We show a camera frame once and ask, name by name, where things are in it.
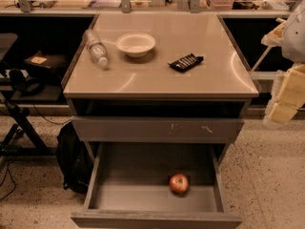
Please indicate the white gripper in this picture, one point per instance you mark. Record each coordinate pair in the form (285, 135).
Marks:
(294, 38)

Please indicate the red apple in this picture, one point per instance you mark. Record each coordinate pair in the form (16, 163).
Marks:
(179, 184)

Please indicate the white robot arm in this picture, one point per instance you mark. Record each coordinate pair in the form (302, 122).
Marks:
(293, 48)

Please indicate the grey drawer cabinet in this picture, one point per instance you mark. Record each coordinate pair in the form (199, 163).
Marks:
(219, 87)

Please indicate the open grey middle drawer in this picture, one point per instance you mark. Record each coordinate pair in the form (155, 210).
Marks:
(129, 189)

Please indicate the grey stick with cap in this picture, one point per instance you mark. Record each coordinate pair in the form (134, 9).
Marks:
(271, 40)

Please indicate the black snack bar wrapper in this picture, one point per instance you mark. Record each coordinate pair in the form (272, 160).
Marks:
(186, 63)

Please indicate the white bowl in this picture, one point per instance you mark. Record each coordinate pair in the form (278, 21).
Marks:
(135, 44)

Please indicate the clear plastic water bottle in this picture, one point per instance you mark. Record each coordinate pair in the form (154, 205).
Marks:
(96, 48)

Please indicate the black backpack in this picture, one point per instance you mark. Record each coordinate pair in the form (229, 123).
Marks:
(74, 160)

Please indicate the black box with label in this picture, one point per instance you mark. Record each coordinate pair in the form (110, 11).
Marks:
(46, 64)

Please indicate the black headphones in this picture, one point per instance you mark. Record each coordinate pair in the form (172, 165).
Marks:
(25, 86)

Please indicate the black metal stand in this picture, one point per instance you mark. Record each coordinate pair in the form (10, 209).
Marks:
(22, 127)

